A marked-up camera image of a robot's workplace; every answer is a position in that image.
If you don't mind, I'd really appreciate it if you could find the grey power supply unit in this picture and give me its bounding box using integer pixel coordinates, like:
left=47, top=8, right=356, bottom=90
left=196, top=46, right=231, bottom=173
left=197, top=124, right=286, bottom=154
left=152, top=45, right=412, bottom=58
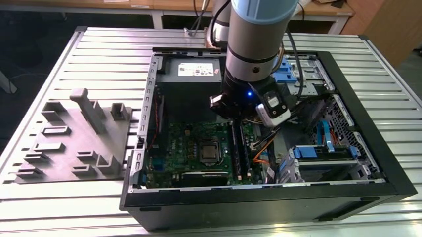
left=156, top=58, right=227, bottom=121

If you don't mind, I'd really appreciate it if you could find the large blue disk carrier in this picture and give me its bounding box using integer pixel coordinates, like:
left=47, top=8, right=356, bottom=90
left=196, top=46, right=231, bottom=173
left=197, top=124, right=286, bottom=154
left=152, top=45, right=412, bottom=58
left=272, top=58, right=299, bottom=84

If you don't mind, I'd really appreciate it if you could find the silver CPU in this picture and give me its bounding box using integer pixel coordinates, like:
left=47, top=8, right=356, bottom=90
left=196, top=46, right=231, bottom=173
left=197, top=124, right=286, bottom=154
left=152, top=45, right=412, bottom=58
left=200, top=144, right=220, bottom=160

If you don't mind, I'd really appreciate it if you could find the tall metal disk bay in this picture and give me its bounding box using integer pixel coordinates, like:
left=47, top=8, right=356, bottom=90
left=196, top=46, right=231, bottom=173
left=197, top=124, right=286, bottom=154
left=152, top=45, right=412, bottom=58
left=272, top=55, right=334, bottom=112

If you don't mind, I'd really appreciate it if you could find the black CPU socket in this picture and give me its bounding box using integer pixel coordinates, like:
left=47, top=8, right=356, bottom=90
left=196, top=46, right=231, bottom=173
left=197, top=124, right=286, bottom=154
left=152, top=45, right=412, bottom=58
left=196, top=138, right=225, bottom=166

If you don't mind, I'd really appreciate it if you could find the green motherboard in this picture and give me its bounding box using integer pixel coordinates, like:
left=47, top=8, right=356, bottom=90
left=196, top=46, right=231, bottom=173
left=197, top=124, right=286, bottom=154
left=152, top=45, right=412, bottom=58
left=141, top=119, right=264, bottom=188

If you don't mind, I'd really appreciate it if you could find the blue disk carrier with disk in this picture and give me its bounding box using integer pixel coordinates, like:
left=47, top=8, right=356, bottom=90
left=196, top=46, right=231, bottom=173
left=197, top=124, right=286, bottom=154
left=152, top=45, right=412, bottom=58
left=290, top=145, right=359, bottom=160

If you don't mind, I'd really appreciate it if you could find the black graphics card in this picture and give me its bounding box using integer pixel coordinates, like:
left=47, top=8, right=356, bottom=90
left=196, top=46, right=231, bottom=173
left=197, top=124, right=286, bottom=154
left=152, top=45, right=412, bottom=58
left=172, top=170, right=229, bottom=187

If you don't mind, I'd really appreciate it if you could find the low metal disk bay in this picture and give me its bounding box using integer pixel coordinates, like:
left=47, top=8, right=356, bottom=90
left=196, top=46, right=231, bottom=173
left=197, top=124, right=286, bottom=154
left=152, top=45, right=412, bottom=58
left=276, top=145, right=375, bottom=185

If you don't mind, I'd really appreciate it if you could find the black open PC case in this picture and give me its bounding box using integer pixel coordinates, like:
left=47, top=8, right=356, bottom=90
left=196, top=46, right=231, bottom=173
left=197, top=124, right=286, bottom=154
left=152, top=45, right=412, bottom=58
left=117, top=46, right=418, bottom=232

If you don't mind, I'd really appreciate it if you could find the grey parts rack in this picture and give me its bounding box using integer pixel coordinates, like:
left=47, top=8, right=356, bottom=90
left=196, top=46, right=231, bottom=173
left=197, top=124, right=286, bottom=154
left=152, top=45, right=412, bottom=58
left=14, top=87, right=135, bottom=185

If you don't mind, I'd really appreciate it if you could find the brown wooden cabinet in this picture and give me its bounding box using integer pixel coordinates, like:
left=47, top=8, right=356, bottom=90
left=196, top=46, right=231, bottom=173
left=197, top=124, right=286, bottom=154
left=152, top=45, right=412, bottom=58
left=342, top=0, right=422, bottom=67

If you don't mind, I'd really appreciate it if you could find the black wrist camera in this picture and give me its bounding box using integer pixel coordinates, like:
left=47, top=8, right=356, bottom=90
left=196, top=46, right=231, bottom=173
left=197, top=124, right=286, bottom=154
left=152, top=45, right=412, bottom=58
left=208, top=94, right=233, bottom=118

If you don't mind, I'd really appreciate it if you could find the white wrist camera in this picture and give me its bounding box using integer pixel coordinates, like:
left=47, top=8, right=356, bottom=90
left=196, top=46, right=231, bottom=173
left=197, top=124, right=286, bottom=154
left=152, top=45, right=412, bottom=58
left=255, top=91, right=291, bottom=128

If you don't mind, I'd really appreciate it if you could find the black wire bundle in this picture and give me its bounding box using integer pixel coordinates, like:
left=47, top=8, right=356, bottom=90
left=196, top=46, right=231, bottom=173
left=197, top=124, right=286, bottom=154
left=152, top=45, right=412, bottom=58
left=249, top=108, right=316, bottom=150

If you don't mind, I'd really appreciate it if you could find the orange wire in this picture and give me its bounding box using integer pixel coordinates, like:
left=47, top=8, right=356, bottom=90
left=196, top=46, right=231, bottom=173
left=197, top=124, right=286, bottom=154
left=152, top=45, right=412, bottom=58
left=252, top=145, right=275, bottom=164

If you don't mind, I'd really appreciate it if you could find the blue flat wire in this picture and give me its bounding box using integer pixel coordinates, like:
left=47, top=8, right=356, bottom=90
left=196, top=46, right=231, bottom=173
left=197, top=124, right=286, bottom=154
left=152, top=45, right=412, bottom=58
left=315, top=120, right=335, bottom=152

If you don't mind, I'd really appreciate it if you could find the black cable with metal plug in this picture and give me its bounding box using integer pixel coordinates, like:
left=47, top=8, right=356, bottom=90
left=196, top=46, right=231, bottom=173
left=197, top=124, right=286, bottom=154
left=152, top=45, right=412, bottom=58
left=183, top=0, right=207, bottom=38

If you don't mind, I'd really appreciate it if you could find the wooden desk with white frame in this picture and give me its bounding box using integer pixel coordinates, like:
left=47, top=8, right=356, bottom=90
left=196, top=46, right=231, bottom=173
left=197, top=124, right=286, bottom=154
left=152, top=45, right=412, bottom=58
left=0, top=0, right=356, bottom=35

